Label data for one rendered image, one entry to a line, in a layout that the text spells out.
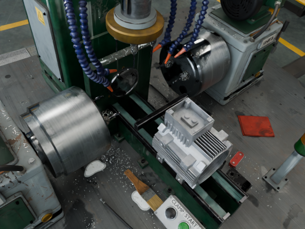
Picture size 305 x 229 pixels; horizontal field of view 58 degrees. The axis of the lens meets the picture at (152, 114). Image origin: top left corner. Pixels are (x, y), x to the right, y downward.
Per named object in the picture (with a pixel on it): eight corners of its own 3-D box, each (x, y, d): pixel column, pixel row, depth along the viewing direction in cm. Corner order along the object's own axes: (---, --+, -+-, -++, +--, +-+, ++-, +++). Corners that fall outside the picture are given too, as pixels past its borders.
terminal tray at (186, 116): (162, 125, 93) (164, 111, 87) (184, 111, 98) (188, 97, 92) (187, 149, 87) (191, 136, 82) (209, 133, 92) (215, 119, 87)
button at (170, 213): (164, 212, 76) (162, 212, 75) (171, 205, 76) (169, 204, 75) (171, 221, 75) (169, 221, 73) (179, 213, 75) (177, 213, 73)
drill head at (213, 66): (142, 84, 127) (145, 37, 108) (202, 52, 146) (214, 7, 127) (179, 118, 116) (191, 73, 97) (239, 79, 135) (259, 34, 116)
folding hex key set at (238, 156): (233, 169, 116) (234, 167, 114) (227, 164, 117) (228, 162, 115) (243, 156, 120) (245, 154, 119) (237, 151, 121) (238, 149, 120)
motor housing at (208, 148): (149, 156, 102) (153, 124, 88) (185, 131, 111) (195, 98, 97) (187, 196, 93) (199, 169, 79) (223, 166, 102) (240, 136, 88)
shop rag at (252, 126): (243, 136, 127) (243, 134, 126) (237, 115, 135) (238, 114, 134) (274, 137, 128) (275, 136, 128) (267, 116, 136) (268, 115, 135)
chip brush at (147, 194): (120, 174, 110) (120, 173, 109) (130, 167, 112) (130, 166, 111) (156, 214, 101) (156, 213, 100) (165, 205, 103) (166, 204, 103)
